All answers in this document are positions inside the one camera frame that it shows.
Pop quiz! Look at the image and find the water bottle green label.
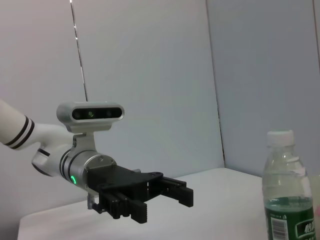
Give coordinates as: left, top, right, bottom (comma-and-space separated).
261, 129, 316, 240

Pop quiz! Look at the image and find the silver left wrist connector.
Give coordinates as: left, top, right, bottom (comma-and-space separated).
86, 193, 103, 215

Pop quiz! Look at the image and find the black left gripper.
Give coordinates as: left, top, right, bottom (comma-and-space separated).
85, 164, 195, 224

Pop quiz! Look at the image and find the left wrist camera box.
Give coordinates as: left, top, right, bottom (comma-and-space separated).
56, 101, 125, 133

